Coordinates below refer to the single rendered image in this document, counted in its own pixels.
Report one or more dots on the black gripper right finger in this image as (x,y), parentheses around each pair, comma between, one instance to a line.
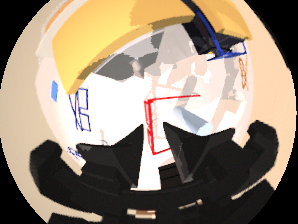
(189,149)

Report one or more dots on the red glasses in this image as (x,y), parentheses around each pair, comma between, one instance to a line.
(149,120)

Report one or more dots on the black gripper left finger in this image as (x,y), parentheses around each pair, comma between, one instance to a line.
(125,155)

